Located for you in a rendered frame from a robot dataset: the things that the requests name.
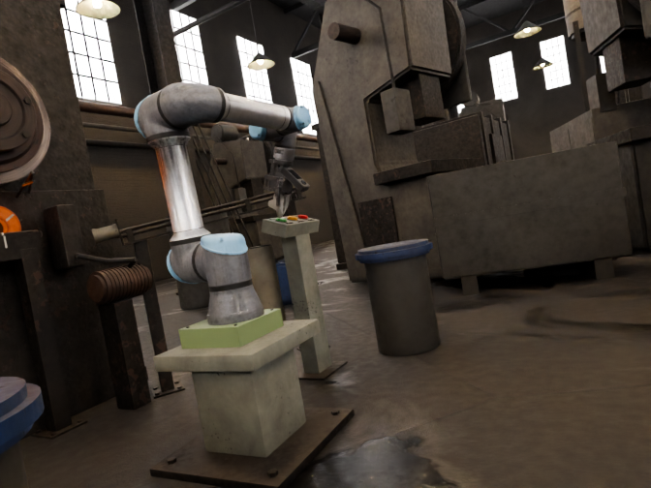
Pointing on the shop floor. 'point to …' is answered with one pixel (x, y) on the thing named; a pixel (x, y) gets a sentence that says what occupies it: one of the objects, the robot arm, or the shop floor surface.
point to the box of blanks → (532, 215)
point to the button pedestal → (304, 292)
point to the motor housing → (122, 329)
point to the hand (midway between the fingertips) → (281, 215)
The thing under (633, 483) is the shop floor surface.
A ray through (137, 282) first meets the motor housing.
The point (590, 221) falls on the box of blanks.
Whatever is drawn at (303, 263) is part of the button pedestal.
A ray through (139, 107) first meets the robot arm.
